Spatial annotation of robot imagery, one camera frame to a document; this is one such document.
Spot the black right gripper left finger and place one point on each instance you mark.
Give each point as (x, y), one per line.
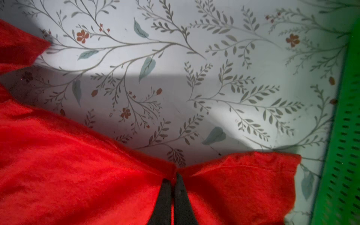
(162, 213)

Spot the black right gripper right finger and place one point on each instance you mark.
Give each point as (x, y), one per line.
(183, 212)

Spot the red t-shirt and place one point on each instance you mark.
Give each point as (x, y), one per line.
(57, 172)

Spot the green plastic laundry basket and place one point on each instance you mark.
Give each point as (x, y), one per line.
(338, 197)

